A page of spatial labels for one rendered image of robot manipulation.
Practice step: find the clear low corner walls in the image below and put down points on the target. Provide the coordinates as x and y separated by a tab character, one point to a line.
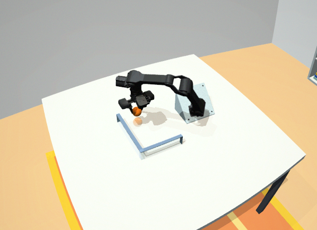
153	151

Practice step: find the light blue l-shaped low wall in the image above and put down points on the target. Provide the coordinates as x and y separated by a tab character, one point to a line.
136	141

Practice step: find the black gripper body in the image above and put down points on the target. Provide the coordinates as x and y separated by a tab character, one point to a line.
123	103

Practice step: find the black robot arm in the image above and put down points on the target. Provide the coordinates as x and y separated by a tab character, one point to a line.
135	79

